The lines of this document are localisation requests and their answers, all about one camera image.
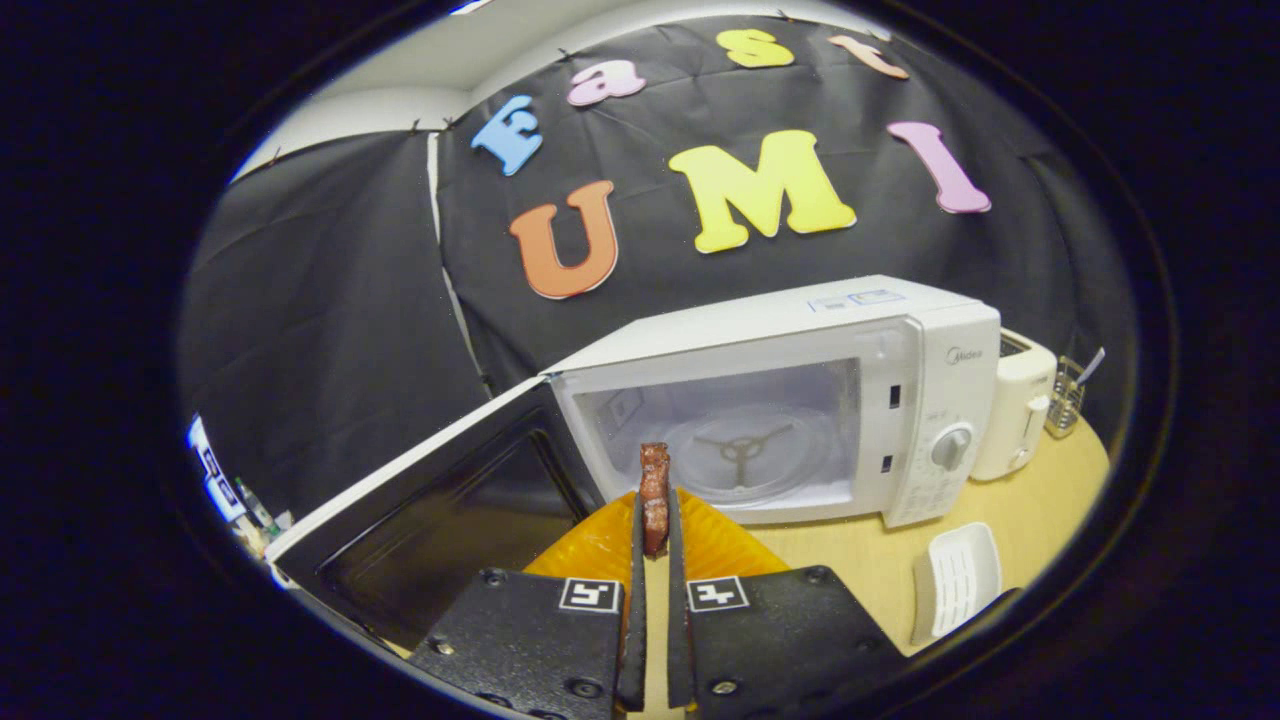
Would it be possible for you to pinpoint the black backdrop cloth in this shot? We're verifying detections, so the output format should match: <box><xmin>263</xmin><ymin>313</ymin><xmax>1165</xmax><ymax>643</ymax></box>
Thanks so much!
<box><xmin>180</xmin><ymin>15</ymin><xmax>1141</xmax><ymax>521</ymax></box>

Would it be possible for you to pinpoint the small wire basket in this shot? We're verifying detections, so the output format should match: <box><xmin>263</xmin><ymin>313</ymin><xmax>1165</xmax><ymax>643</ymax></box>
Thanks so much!
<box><xmin>1045</xmin><ymin>347</ymin><xmax>1107</xmax><ymax>441</ymax></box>

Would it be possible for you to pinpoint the glass turntable plate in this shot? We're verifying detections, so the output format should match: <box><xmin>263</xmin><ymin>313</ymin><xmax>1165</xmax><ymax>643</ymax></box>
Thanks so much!
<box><xmin>665</xmin><ymin>405</ymin><xmax>841</xmax><ymax>501</ymax></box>

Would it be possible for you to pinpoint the white toaster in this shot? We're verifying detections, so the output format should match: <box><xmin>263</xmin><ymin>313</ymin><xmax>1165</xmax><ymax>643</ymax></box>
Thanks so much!
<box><xmin>968</xmin><ymin>328</ymin><xmax>1058</xmax><ymax>483</ymax></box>

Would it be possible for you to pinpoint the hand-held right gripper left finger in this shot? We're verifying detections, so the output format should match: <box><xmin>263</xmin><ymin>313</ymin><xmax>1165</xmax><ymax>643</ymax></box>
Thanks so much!
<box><xmin>408</xmin><ymin>490</ymin><xmax>649</xmax><ymax>716</ymax></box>

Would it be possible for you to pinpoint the reddish brown meat piece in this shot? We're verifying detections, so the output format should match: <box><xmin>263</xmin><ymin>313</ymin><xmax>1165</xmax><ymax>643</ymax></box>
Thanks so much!
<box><xmin>639</xmin><ymin>443</ymin><xmax>672</xmax><ymax>557</ymax></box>

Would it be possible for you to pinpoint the white ribbed tray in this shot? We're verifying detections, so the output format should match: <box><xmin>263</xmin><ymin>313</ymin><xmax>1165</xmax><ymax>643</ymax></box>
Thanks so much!
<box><xmin>910</xmin><ymin>521</ymin><xmax>1004</xmax><ymax>647</ymax></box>

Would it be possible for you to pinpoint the white microwave oven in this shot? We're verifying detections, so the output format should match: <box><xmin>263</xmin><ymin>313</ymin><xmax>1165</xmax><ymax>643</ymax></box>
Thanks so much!
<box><xmin>265</xmin><ymin>275</ymin><xmax>1001</xmax><ymax>651</ymax></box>

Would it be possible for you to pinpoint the cluttered side shelf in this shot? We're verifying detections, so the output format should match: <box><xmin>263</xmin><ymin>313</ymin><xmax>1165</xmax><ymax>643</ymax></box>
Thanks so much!
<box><xmin>186</xmin><ymin>413</ymin><xmax>296</xmax><ymax>561</ymax></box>

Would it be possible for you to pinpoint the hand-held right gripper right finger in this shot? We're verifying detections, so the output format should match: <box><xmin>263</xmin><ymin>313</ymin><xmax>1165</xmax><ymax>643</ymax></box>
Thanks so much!
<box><xmin>666</xmin><ymin>486</ymin><xmax>907</xmax><ymax>720</ymax></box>

